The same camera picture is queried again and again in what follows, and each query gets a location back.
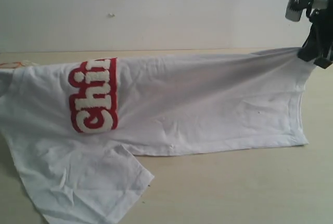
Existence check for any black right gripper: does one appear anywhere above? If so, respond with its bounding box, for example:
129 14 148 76
297 8 332 69

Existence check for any white t-shirt with red lettering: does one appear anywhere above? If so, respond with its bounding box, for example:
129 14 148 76
1 48 315 223

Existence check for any orange clothing tag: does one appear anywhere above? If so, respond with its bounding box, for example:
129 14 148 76
0 61 23 69

